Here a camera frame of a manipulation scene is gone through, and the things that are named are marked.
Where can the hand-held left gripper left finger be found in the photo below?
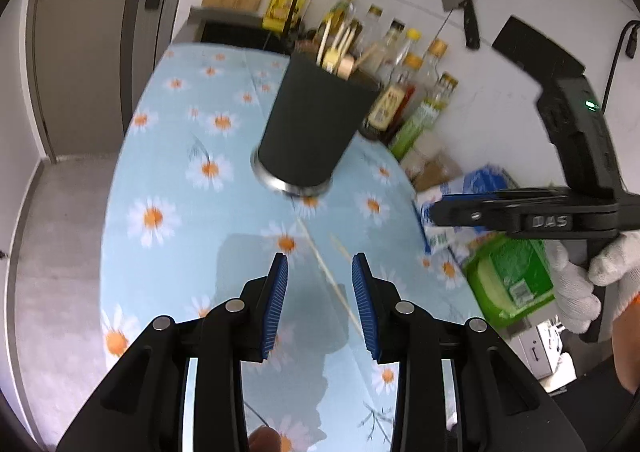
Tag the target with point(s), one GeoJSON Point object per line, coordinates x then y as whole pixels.
{"type": "Point", "coordinates": [275, 307]}

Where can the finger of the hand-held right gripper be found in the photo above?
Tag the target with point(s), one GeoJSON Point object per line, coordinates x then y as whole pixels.
{"type": "Point", "coordinates": [525, 194]}
{"type": "Point", "coordinates": [465, 214]}

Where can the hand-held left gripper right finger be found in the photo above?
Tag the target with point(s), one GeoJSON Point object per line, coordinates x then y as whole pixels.
{"type": "Point", "coordinates": [367, 312]}

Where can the black cylindrical utensil holder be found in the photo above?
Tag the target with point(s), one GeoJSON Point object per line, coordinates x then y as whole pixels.
{"type": "Point", "coordinates": [310, 126]}

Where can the person's right forearm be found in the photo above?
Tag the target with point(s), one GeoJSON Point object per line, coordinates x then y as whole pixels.
{"type": "Point", "coordinates": [630, 357]}

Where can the person's right hand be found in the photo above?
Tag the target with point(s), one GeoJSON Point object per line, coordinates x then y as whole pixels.
{"type": "Point", "coordinates": [570, 292]}

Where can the person's left hand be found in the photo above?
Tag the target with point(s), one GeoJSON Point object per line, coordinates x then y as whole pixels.
{"type": "Point", "coordinates": [265, 442]}

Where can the white and blue salt bag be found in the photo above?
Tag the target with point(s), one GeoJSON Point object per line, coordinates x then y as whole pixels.
{"type": "Point", "coordinates": [480, 179]}

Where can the clear jar brown powder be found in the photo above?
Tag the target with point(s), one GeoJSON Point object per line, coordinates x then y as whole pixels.
{"type": "Point", "coordinates": [437, 171]}

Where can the white lid jar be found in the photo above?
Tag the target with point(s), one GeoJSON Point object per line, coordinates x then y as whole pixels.
{"type": "Point", "coordinates": [420, 154]}

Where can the green packet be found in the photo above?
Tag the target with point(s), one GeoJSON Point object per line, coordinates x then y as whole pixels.
{"type": "Point", "coordinates": [510, 277]}

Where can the green label bottle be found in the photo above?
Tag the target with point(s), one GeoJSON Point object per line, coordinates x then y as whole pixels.
{"type": "Point", "coordinates": [415, 126]}

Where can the blue daisy print tablecloth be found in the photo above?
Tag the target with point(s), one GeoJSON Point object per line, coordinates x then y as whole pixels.
{"type": "Point", "coordinates": [190, 242]}

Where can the dark soy sauce bottle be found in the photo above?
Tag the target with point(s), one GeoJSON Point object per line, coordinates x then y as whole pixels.
{"type": "Point", "coordinates": [406, 106]}

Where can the brown label sauce bottle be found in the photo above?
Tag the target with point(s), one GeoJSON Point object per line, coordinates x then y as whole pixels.
{"type": "Point", "coordinates": [387, 106]}

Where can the white box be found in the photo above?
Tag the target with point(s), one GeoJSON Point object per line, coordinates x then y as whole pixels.
{"type": "Point", "coordinates": [542, 349]}

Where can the tall clear bottle gold cap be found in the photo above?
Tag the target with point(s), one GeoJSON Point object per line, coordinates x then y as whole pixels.
{"type": "Point", "coordinates": [436, 56]}

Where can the clear bottle yellow cap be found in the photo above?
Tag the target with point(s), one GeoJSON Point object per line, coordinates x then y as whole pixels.
{"type": "Point", "coordinates": [413, 39]}

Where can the clear bottle black cap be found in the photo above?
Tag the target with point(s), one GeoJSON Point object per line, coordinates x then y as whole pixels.
{"type": "Point", "coordinates": [395, 36]}

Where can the clear bottle yellow oil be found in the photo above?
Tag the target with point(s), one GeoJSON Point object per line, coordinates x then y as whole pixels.
{"type": "Point", "coordinates": [342, 6]}

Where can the black faucet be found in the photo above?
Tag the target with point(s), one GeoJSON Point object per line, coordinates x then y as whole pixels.
{"type": "Point", "coordinates": [296, 1]}

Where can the black sink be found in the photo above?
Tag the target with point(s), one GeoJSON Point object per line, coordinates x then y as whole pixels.
{"type": "Point", "coordinates": [230, 34]}

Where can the yellow detergent bottle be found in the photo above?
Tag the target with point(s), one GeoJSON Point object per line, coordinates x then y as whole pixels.
{"type": "Point", "coordinates": [280, 6]}

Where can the grey door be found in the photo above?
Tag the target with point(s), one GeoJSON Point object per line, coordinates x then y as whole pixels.
{"type": "Point", "coordinates": [85, 46]}

